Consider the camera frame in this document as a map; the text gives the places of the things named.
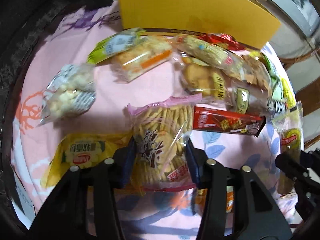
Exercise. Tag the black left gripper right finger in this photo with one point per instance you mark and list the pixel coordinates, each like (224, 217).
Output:
(238, 205)

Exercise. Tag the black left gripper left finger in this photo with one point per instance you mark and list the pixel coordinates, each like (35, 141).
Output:
(64, 213)

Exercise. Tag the rice crackers pink bag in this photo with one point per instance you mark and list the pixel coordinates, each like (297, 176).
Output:
(161, 131)

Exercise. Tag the white paper sheet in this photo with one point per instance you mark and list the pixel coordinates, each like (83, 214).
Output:
(27, 209)

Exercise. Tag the small orange snack packet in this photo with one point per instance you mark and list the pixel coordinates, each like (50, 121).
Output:
(208, 198)

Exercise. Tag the yellow corn snack bag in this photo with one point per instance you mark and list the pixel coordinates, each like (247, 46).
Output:
(83, 150)

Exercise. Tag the yellow grain bar pack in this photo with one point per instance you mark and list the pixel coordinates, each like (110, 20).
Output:
(289, 128)

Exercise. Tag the red chocolate bar wrapper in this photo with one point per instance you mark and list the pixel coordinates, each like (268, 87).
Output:
(214, 120)

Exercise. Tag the yellow strip snack packet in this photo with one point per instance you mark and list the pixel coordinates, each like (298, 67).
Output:
(288, 95)

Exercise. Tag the pink patterned tablecloth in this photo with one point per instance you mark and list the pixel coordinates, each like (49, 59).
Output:
(157, 215)

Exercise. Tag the dark biscuit pack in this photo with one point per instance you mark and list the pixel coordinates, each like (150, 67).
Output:
(259, 91)

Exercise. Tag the white puff balls bag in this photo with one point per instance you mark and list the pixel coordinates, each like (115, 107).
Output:
(70, 93)

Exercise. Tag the brown cookie pack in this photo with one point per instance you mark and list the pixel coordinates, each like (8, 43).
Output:
(197, 76)

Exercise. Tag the red foil snack packet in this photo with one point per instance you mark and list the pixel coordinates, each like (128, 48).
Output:
(222, 40)

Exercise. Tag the green white snack packet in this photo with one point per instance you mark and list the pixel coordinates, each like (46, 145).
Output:
(114, 45)

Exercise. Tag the beige grain roll pack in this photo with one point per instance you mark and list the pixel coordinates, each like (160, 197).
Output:
(208, 53)

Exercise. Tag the orange sandwich cracker pack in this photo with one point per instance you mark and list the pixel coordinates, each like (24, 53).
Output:
(147, 54)

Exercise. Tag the yellow cardboard storage box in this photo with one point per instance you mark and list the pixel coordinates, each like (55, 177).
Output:
(246, 20)

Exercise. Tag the framed ink painting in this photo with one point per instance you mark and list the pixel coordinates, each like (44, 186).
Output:
(302, 13)

